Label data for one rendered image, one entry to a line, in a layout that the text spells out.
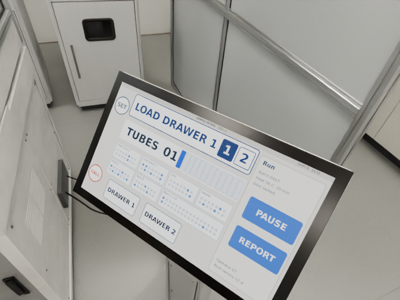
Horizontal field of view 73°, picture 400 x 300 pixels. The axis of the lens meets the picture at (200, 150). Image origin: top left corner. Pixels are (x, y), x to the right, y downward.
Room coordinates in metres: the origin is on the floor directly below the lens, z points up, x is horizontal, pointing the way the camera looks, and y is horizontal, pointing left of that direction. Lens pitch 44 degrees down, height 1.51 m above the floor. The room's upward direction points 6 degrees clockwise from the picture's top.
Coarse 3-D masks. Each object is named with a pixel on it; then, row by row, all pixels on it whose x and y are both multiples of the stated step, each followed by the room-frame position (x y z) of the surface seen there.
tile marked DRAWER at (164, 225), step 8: (144, 208) 0.32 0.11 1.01; (152, 208) 0.32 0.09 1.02; (144, 216) 0.31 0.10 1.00; (152, 216) 0.31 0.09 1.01; (160, 216) 0.30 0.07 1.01; (168, 216) 0.30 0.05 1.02; (144, 224) 0.30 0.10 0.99; (152, 224) 0.29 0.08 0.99; (160, 224) 0.29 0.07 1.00; (168, 224) 0.29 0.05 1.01; (176, 224) 0.29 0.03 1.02; (160, 232) 0.28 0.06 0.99; (168, 232) 0.28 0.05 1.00; (176, 232) 0.27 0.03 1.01; (168, 240) 0.26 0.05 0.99
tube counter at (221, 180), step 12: (168, 144) 0.41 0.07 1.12; (168, 156) 0.39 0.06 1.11; (180, 156) 0.38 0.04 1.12; (192, 156) 0.38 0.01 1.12; (180, 168) 0.36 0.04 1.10; (192, 168) 0.36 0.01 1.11; (204, 168) 0.36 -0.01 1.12; (216, 168) 0.35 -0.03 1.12; (204, 180) 0.34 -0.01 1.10; (216, 180) 0.33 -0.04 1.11; (228, 180) 0.33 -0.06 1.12; (240, 180) 0.33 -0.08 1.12; (228, 192) 0.31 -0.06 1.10; (240, 192) 0.31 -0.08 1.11
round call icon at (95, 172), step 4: (92, 164) 0.41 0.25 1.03; (96, 164) 0.41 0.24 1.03; (92, 168) 0.41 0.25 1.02; (96, 168) 0.41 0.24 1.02; (100, 168) 0.40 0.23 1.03; (104, 168) 0.40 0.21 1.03; (88, 172) 0.40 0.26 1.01; (92, 172) 0.40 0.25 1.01; (96, 172) 0.40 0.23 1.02; (100, 172) 0.40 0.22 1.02; (88, 176) 0.40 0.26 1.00; (92, 176) 0.39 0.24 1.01; (96, 176) 0.39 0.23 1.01; (100, 176) 0.39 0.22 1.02; (92, 180) 0.39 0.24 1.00; (96, 180) 0.39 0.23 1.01; (100, 180) 0.38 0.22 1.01; (96, 184) 0.38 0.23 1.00
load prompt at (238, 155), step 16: (144, 96) 0.49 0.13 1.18; (144, 112) 0.47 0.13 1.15; (160, 112) 0.46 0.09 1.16; (176, 112) 0.45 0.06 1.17; (160, 128) 0.43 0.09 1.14; (176, 128) 0.43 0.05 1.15; (192, 128) 0.42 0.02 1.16; (208, 128) 0.41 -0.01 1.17; (192, 144) 0.39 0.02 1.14; (208, 144) 0.39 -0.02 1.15; (224, 144) 0.38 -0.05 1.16; (240, 144) 0.37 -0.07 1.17; (224, 160) 0.36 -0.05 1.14; (240, 160) 0.35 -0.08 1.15; (256, 160) 0.35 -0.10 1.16
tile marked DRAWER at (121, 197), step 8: (112, 184) 0.37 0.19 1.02; (104, 192) 0.36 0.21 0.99; (112, 192) 0.36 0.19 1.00; (120, 192) 0.35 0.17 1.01; (128, 192) 0.35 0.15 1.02; (112, 200) 0.35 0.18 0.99; (120, 200) 0.34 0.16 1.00; (128, 200) 0.34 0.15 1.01; (136, 200) 0.34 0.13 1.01; (120, 208) 0.33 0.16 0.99; (128, 208) 0.33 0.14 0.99; (136, 208) 0.32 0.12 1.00
